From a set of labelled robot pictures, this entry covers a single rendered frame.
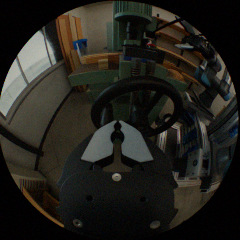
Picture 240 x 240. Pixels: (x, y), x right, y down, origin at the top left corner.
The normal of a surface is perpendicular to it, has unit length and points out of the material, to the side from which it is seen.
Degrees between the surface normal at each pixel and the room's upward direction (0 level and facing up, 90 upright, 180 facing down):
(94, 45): 90
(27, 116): 90
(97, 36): 90
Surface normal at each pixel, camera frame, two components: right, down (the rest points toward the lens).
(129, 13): -0.33, 0.79
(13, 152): 0.99, 0.11
